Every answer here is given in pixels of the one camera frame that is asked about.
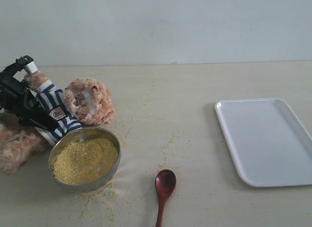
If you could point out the white plastic tray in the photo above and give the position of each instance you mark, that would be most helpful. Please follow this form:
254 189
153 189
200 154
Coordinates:
269 145

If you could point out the yellow millet grain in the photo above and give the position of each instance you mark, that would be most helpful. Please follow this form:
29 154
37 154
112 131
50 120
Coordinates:
84 162

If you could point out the dark red wooden spoon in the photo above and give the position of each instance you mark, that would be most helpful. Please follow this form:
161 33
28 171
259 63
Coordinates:
165 184

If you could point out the beige teddy bear striped sweater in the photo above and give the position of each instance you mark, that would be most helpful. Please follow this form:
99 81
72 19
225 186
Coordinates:
85 101

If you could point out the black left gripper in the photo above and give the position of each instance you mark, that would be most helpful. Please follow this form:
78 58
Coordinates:
17 98

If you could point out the steel bowl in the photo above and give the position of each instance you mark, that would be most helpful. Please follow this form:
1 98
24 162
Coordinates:
82 135

